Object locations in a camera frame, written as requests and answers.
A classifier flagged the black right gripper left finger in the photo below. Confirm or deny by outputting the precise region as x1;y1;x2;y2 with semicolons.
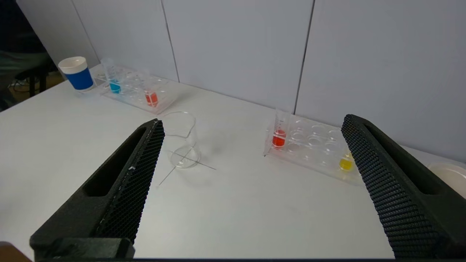
30;119;165;259

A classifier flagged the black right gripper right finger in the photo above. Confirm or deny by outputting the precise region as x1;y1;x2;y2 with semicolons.
341;114;466;259

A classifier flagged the clear graduated plastic test tube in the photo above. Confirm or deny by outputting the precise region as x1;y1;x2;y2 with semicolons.
272;108;292;149

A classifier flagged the test tube with yellow pigment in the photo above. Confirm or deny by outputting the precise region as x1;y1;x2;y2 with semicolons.
339;151;354;171

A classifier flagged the clear glass beaker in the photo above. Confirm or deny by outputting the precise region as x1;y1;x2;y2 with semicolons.
158;111;202;169

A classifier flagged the clear acrylic test tube rack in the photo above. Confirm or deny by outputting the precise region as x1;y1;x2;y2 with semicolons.
264;113;364;186
91;65;181;115

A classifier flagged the test tube with red pigment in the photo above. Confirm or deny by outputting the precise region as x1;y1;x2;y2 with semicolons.
140;69;159;108

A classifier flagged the test tube with blue pigment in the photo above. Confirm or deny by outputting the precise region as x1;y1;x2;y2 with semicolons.
101;57;121;94

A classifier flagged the blue white paper cup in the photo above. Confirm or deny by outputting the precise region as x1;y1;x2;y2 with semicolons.
58;56;94;92
426;162;466;199

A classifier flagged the black chair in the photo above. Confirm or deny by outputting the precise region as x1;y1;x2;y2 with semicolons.
16;67;50;97

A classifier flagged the person in grey trousers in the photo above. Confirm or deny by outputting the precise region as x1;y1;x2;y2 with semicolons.
0;0;55;110

